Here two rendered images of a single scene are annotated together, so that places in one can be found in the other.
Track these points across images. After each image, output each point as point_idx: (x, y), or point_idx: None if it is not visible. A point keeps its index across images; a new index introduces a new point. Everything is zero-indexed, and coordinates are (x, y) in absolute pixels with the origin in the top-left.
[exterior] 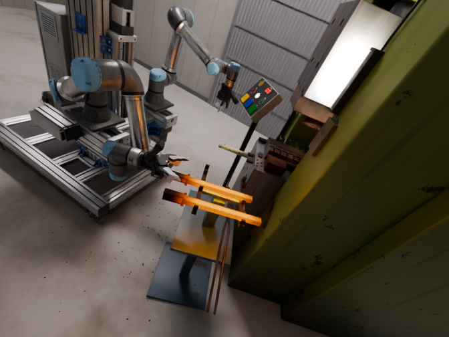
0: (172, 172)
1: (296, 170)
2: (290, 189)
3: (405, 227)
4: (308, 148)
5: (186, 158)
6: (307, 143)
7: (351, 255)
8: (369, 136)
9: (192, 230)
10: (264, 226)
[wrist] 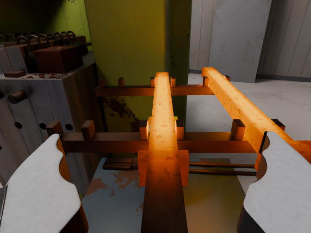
0: (284, 166)
1: (98, 27)
2: (123, 50)
3: (178, 1)
4: (28, 33)
5: (58, 134)
6: (12, 33)
7: (171, 67)
8: None
9: (201, 229)
10: (137, 129)
